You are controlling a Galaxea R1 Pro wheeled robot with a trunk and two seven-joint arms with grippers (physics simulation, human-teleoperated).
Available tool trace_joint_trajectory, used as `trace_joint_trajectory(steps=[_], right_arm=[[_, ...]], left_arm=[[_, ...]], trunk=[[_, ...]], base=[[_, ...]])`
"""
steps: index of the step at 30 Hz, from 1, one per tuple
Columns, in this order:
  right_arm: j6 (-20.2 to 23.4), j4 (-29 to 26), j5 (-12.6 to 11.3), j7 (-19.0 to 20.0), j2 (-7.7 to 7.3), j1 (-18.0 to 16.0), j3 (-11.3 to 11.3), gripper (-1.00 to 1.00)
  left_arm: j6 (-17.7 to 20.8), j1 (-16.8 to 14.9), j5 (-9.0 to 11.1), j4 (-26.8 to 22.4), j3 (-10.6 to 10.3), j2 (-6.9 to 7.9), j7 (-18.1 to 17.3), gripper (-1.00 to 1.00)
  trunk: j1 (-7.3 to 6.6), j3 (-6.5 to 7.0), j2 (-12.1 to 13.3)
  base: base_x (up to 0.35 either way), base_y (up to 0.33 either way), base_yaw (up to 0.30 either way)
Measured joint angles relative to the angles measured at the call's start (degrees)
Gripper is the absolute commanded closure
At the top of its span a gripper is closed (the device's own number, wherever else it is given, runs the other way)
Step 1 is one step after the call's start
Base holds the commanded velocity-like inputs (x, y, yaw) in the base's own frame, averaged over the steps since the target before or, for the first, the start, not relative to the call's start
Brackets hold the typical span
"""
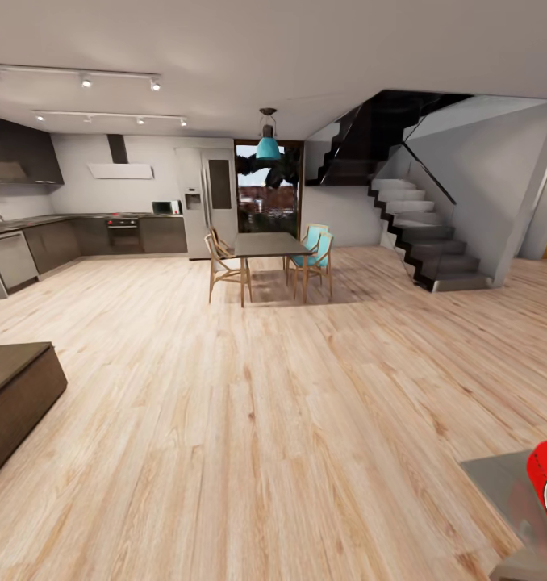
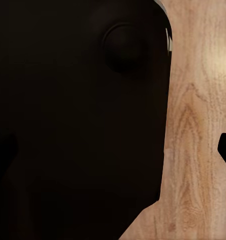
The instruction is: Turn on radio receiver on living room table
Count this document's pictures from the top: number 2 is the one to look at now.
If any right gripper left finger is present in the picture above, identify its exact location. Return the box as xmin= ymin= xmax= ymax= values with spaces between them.
xmin=0 ymin=133 xmax=19 ymax=181

